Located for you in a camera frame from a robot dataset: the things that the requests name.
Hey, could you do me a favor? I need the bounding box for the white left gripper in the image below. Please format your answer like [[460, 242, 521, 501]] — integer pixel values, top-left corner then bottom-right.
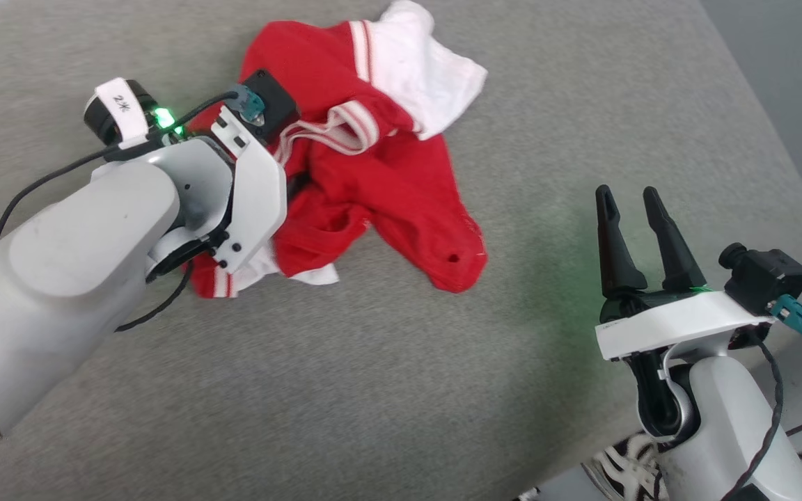
[[84, 78, 287, 273]]

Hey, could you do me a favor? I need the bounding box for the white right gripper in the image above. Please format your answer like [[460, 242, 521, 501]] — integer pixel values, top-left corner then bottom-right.
[[595, 184, 772, 361]]

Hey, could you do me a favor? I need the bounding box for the red white jersey garment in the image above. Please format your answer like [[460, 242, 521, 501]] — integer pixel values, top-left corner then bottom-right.
[[185, 0, 489, 300]]

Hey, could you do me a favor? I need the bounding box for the white black woven object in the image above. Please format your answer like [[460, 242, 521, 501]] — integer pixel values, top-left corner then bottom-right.
[[581, 430, 668, 501]]

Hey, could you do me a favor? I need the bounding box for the left cable with teal plug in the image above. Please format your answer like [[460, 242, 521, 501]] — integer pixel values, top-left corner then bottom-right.
[[0, 83, 266, 248]]

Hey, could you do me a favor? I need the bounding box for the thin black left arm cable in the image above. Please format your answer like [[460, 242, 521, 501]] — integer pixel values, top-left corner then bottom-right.
[[114, 259, 194, 333]]

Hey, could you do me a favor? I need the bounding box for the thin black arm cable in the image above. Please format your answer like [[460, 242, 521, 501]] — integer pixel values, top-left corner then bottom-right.
[[720, 333, 786, 501], [114, 259, 194, 333]]

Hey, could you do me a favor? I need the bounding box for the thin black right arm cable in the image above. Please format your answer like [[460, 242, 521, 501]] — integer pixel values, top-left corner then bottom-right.
[[720, 333, 786, 501]]

